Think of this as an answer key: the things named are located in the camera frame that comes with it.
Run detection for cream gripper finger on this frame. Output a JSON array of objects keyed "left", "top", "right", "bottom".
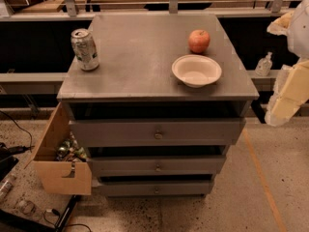
[
  {"left": 267, "top": 12, "right": 294, "bottom": 36},
  {"left": 265, "top": 60, "right": 309, "bottom": 127}
]

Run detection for white paper bowl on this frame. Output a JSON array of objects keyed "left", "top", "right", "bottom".
[{"left": 172, "top": 54, "right": 222, "bottom": 88}]

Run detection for grey drawer cabinet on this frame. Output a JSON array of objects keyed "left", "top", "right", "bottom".
[{"left": 58, "top": 14, "right": 258, "bottom": 196}]

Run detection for black floor equipment base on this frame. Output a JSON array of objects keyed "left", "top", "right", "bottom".
[{"left": 0, "top": 195, "right": 81, "bottom": 232}]

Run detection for red apple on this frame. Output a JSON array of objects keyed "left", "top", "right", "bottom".
[{"left": 188, "top": 30, "right": 211, "bottom": 53}]

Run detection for wooden side box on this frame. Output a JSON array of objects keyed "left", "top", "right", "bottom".
[{"left": 24, "top": 101, "right": 93, "bottom": 196}]

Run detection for black cable on floor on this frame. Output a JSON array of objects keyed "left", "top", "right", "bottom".
[{"left": 0, "top": 109, "right": 35, "bottom": 153}]

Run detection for crumpled 7up can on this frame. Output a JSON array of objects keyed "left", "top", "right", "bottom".
[{"left": 70, "top": 28, "right": 99, "bottom": 71}]

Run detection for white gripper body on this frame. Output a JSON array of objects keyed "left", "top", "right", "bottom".
[{"left": 287, "top": 0, "right": 309, "bottom": 59}]

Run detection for snack packets in box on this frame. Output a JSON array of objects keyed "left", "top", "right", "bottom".
[{"left": 56, "top": 133, "right": 87, "bottom": 162}]

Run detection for glass jar on floor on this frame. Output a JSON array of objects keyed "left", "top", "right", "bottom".
[{"left": 18, "top": 199, "right": 36, "bottom": 216}]

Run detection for clear plastic bottle on floor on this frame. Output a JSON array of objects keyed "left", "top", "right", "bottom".
[{"left": 0, "top": 174, "right": 16, "bottom": 202}]

